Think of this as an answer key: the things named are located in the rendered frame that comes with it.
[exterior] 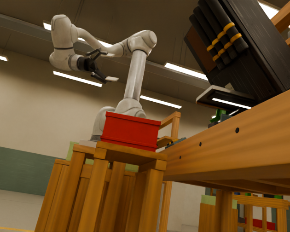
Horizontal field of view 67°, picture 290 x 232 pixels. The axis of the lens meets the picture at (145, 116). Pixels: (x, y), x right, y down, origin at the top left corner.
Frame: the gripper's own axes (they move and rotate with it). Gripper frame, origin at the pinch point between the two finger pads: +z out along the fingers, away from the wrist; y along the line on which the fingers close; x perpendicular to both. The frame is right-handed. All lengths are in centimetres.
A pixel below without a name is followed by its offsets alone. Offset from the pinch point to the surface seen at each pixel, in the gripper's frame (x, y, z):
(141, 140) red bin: 37, 7, 33
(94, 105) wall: -438, 414, -416
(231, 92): 2, 3, 59
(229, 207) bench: -11, 108, 74
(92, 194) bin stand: 60, 13, 25
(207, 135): 32, 3, 55
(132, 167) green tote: -12, 97, -6
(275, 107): 44, -21, 69
